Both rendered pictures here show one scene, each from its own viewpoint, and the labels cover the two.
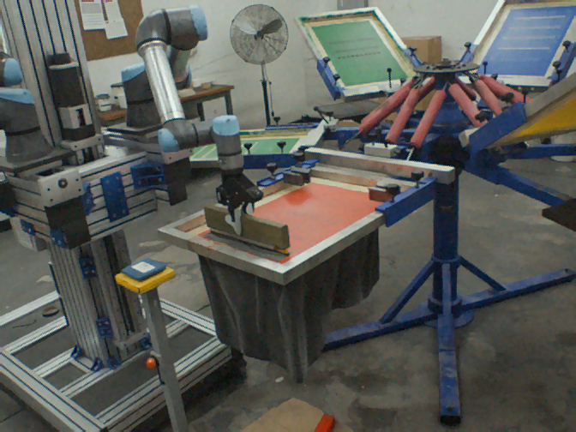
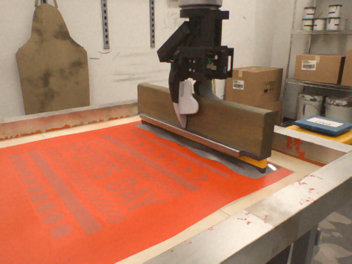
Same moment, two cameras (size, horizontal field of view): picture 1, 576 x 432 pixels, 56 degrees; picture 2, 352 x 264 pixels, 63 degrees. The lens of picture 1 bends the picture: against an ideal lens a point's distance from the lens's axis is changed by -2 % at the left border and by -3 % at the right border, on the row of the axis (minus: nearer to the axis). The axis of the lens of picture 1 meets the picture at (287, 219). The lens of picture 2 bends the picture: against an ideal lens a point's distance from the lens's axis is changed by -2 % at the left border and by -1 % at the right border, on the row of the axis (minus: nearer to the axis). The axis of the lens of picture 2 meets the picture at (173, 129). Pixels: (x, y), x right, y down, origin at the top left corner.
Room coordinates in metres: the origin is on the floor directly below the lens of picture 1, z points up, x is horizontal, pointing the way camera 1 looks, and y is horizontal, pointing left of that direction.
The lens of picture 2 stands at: (2.16, 0.17, 1.16)
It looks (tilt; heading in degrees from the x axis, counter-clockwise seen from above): 18 degrees down; 187
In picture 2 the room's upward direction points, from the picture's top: straight up
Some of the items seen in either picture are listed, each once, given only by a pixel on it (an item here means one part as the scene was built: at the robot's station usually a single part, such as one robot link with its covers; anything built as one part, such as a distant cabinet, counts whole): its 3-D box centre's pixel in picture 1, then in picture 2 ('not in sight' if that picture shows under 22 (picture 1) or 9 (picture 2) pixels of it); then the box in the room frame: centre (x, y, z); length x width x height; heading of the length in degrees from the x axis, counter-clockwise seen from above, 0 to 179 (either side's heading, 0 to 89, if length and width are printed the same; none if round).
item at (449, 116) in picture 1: (446, 197); not in sight; (2.54, -0.79, 0.67); 0.39 x 0.39 x 1.35
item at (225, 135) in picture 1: (226, 135); not in sight; (1.64, 0.15, 1.30); 0.09 x 0.08 x 0.11; 21
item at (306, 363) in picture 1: (341, 292); not in sight; (1.61, -0.15, 0.74); 0.46 x 0.04 x 0.42; 135
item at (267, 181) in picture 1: (287, 179); not in sight; (2.17, -0.02, 0.97); 0.30 x 0.05 x 0.07; 135
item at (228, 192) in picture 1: (232, 185); (202, 46); (1.64, 0.16, 1.14); 0.09 x 0.08 x 0.12; 45
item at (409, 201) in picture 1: (405, 201); not in sight; (1.77, -0.41, 0.97); 0.30 x 0.05 x 0.07; 135
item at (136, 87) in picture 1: (139, 81); not in sight; (2.23, 0.52, 1.42); 0.13 x 0.12 x 0.14; 111
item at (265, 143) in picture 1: (261, 129); not in sight; (2.78, 0.08, 1.05); 1.08 x 0.61 x 0.23; 75
